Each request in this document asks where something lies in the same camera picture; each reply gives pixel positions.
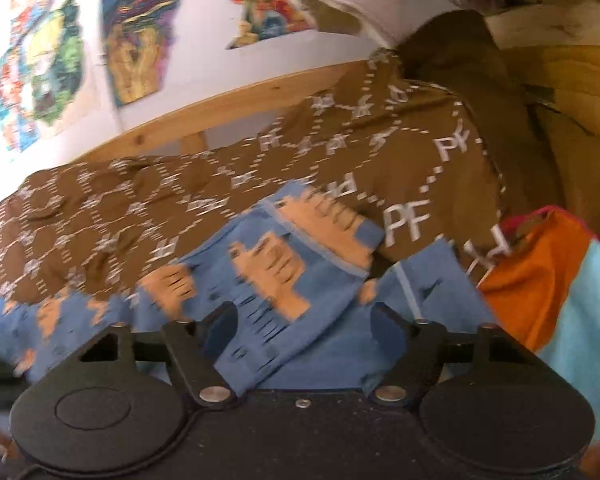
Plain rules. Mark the orange and light blue bedsheet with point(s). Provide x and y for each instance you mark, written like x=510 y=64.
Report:
x=545 y=290

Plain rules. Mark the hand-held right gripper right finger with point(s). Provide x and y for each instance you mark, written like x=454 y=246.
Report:
x=386 y=332

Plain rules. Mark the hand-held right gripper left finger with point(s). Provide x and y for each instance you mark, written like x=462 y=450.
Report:
x=221 y=332

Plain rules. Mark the brown patterned blanket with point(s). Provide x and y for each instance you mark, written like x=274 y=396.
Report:
x=130 y=200

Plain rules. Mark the blue pants with peach print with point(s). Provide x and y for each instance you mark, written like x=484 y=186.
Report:
x=330 y=355

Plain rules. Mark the wooden bed frame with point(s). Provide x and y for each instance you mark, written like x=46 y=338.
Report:
x=230 y=102

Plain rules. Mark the colourful cartoon wall poster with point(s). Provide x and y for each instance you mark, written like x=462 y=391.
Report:
x=265 y=5
x=140 y=35
x=45 y=70

